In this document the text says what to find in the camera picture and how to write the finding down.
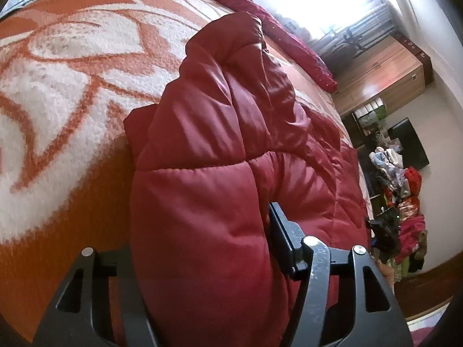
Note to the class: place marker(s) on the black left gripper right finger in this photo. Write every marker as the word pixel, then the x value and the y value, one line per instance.
pixel 343 298

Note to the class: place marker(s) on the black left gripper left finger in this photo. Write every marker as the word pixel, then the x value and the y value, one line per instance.
pixel 79 313

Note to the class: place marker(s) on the dark red puffer jacket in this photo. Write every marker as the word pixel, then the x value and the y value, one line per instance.
pixel 228 138

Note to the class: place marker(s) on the pile of colourful clothes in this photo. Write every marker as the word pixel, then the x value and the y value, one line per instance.
pixel 400 188

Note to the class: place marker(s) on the right hand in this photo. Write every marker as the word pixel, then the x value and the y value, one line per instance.
pixel 387 272

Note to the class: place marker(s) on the black square stool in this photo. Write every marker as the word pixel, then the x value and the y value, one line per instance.
pixel 412 151

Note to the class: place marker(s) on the pink fleece sleeve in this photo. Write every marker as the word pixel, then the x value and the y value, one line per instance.
pixel 419 335

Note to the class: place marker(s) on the brown wooden wardrobe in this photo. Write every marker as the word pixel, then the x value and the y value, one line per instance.
pixel 395 70

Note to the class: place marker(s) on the black office chair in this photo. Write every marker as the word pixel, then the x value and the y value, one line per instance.
pixel 345 51

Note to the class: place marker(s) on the grey striped curtain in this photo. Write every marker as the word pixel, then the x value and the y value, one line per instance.
pixel 363 34

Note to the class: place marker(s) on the orange white floral blanket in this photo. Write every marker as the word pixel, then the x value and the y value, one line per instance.
pixel 71 73

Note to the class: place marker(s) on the red floral rolled quilt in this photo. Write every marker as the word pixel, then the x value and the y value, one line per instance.
pixel 305 57

